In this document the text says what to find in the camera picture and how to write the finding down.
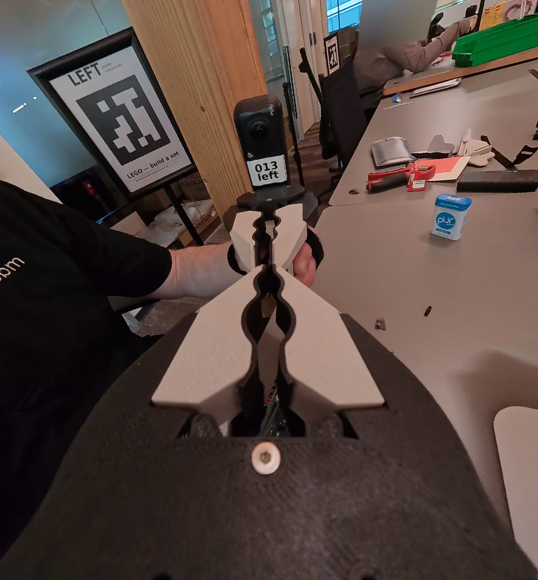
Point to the black power bank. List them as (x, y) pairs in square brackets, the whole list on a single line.
[(500, 180)]

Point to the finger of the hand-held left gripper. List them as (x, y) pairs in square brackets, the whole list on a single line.
[(242, 240), (289, 235)]

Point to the wooden pillar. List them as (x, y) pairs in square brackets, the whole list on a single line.
[(196, 68)]

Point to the white cardboard cutouts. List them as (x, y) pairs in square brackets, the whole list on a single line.
[(475, 149)]

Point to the blue white mint tin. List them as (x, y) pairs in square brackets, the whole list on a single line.
[(450, 220)]

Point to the grey pouch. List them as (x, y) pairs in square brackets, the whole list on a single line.
[(391, 152)]

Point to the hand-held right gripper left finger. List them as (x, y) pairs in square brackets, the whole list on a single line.
[(205, 358)]

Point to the yellow box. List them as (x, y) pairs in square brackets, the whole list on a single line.
[(495, 16)]

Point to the silver laptop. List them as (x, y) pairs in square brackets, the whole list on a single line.
[(436, 88)]

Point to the person's left forearm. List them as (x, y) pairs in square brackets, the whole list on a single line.
[(192, 272)]

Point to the black office chair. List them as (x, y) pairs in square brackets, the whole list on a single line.
[(337, 113)]

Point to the marker tag board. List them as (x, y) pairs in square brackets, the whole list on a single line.
[(331, 54)]

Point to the white book stand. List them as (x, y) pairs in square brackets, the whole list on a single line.
[(531, 475)]

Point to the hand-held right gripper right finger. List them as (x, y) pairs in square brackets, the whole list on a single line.
[(332, 362)]

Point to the person's left hand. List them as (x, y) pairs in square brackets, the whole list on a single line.
[(307, 263)]

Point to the red card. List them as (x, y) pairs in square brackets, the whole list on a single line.
[(445, 166)]

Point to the stacked green plastic bins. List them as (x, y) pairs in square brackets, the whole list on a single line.
[(500, 43)]

